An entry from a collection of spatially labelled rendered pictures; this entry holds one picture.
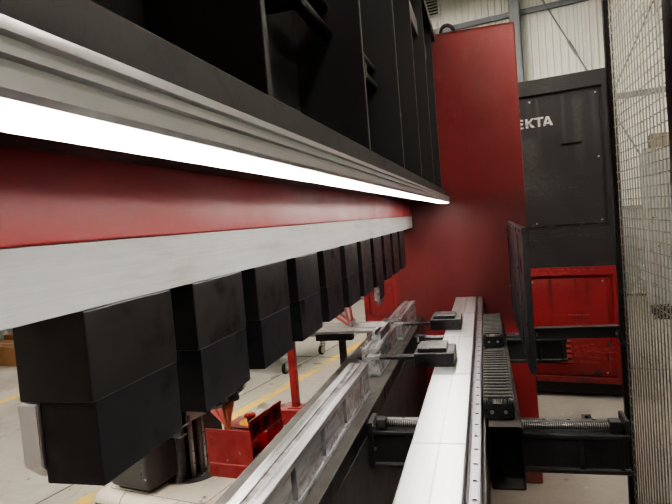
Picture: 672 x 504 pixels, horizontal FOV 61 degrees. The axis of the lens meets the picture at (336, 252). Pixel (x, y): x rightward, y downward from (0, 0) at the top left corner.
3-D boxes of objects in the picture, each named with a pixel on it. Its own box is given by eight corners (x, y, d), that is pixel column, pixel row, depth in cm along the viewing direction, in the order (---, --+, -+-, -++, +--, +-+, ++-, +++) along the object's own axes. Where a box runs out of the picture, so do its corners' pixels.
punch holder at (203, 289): (201, 379, 88) (191, 274, 87) (251, 378, 86) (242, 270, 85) (145, 412, 74) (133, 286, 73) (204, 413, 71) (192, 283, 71)
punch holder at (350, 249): (332, 300, 165) (328, 244, 164) (361, 299, 163) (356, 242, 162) (318, 308, 151) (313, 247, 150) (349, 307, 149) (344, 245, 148)
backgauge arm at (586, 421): (375, 455, 159) (372, 406, 158) (624, 461, 143) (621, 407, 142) (370, 467, 151) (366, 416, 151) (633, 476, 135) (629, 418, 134)
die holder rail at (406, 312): (404, 319, 292) (403, 300, 291) (416, 318, 290) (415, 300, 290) (389, 340, 244) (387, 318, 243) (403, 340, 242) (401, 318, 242)
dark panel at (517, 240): (511, 310, 278) (505, 221, 276) (515, 310, 278) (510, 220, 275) (530, 374, 169) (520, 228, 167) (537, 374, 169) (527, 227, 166)
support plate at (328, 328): (317, 325, 229) (317, 323, 229) (381, 323, 222) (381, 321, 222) (304, 335, 212) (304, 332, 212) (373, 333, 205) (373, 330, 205)
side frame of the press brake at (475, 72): (385, 458, 331) (353, 60, 319) (538, 463, 309) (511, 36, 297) (377, 478, 307) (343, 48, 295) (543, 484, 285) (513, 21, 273)
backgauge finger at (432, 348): (369, 357, 172) (368, 341, 171) (456, 355, 165) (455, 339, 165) (361, 368, 160) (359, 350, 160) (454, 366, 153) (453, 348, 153)
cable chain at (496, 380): (483, 361, 151) (482, 347, 150) (506, 361, 149) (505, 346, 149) (484, 420, 108) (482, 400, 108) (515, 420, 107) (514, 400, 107)
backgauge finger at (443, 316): (394, 325, 219) (393, 312, 219) (462, 323, 213) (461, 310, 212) (389, 331, 208) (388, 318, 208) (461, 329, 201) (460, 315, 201)
